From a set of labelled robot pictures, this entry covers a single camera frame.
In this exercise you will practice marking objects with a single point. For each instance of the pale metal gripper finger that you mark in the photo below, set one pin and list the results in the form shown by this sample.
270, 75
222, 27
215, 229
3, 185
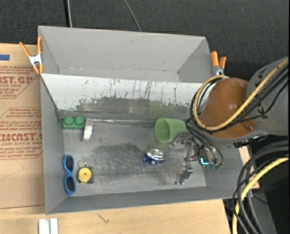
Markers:
182, 140
185, 172

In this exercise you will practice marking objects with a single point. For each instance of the green plastic cup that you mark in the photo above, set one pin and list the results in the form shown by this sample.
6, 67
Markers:
166, 130

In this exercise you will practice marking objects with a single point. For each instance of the crushed blue drink can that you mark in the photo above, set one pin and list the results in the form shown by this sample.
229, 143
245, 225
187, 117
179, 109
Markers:
154, 157

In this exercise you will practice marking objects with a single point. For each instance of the grey metal bin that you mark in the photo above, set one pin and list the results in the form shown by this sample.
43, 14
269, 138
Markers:
125, 155

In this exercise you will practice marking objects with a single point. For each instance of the clear bent plastic strip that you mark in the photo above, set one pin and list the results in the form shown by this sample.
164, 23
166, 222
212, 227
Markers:
87, 131

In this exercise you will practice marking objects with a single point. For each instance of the yellow tape measure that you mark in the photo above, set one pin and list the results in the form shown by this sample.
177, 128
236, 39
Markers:
85, 175

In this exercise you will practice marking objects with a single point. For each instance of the green toy brick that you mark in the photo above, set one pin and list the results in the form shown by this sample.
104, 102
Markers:
72, 122

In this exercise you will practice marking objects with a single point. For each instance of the blue sunglasses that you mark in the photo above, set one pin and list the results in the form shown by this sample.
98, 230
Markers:
68, 174

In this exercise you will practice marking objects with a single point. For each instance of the brown cardboard board red print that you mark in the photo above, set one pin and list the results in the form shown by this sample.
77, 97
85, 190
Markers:
15, 130

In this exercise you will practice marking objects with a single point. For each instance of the black cylinder on white bracket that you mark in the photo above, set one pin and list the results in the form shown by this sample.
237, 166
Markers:
237, 144

